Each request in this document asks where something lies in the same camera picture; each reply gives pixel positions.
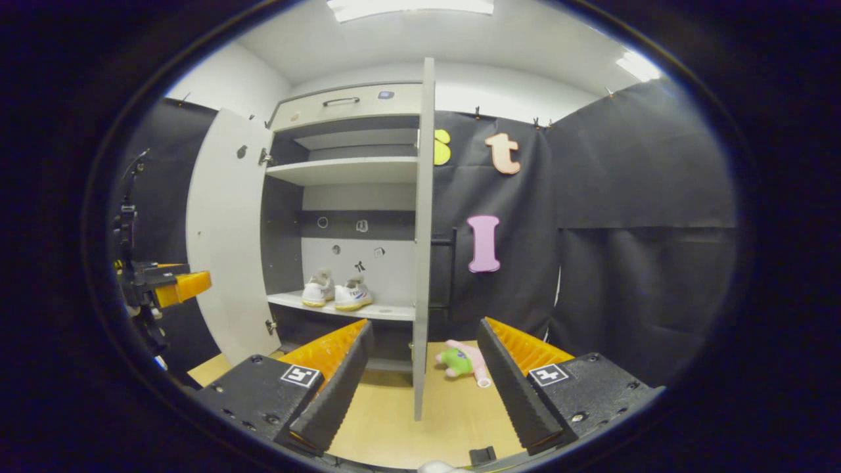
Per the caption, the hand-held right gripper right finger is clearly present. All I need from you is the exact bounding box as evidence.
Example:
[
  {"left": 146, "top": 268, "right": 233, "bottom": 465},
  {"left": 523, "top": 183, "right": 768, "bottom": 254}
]
[{"left": 476, "top": 317, "right": 666, "bottom": 455}]

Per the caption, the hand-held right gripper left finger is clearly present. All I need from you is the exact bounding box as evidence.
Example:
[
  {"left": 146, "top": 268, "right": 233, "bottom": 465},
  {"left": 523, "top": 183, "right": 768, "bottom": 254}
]
[{"left": 196, "top": 320, "right": 375, "bottom": 455}]

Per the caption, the grey shoe cabinet door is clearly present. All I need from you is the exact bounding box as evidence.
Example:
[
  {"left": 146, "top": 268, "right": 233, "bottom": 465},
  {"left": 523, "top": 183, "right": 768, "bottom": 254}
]
[
  {"left": 413, "top": 58, "right": 436, "bottom": 421},
  {"left": 186, "top": 108, "right": 283, "bottom": 367}
]

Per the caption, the white shoe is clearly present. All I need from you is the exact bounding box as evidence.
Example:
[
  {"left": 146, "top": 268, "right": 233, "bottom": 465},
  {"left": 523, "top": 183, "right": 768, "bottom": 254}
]
[
  {"left": 302, "top": 269, "right": 336, "bottom": 307},
  {"left": 334, "top": 275, "right": 373, "bottom": 311}
]

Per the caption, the grey shoe cabinet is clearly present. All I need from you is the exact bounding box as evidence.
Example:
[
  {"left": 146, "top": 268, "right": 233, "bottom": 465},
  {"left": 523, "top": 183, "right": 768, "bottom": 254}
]
[{"left": 186, "top": 58, "right": 436, "bottom": 421}]

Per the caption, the grey cabinet drawer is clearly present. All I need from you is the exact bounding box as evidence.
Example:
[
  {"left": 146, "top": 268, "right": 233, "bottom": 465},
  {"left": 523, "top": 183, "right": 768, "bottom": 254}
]
[{"left": 269, "top": 82, "right": 422, "bottom": 131}]

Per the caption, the green and pink plush toy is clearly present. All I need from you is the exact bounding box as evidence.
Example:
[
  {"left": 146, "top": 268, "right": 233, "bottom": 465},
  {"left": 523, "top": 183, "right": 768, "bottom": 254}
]
[{"left": 435, "top": 340, "right": 492, "bottom": 388}]

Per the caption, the black backdrop cloth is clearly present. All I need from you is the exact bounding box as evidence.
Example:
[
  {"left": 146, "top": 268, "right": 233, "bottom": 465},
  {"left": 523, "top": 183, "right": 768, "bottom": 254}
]
[{"left": 108, "top": 79, "right": 740, "bottom": 388}]

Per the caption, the ceiling light panel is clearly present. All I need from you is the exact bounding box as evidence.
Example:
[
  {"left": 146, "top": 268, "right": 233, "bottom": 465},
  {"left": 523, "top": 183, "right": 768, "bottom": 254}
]
[
  {"left": 616, "top": 51, "right": 661, "bottom": 83},
  {"left": 327, "top": 0, "right": 495, "bottom": 24}
]

